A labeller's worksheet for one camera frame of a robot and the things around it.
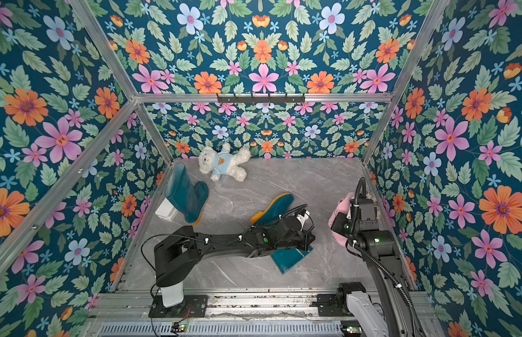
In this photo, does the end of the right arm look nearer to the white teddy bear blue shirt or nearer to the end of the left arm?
the end of the left arm

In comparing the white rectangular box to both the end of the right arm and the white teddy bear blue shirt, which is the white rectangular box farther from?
the end of the right arm

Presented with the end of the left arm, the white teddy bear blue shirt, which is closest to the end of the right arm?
the end of the left arm

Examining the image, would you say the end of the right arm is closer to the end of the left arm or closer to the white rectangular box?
the end of the left arm

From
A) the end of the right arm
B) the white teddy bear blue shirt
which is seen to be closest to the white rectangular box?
the white teddy bear blue shirt

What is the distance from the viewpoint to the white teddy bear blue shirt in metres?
1.08
